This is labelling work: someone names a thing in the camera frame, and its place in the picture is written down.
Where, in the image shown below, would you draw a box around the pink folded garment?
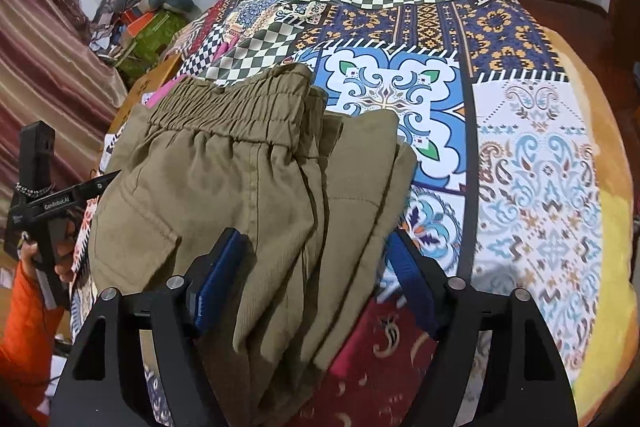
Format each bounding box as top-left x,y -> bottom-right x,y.
145,84 -> 174,108

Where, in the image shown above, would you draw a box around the orange patterned box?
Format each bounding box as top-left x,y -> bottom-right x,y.
125,8 -> 162,38

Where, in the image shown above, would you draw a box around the olive khaki pants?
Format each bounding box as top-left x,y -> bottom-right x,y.
89,63 -> 418,427

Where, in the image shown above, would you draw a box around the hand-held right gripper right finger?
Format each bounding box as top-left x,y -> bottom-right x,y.
385,231 -> 578,427

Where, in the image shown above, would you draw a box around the person's left hand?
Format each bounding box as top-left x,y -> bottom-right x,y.
17,219 -> 81,284

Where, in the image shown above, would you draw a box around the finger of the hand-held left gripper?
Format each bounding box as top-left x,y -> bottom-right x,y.
75,169 -> 124,204

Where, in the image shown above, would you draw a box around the green patterned bag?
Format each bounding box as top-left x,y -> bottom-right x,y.
115,9 -> 189,78

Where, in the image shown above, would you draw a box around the striped brown curtain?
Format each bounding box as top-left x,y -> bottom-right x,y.
0,0 -> 132,233

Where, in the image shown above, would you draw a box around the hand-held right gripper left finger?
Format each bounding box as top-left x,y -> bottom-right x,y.
50,227 -> 248,427

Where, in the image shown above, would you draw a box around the patchwork printed bedspread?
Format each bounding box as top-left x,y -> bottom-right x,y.
70,0 -> 606,427

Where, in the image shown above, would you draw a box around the person's left forearm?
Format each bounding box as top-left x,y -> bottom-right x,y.
0,262 -> 67,423

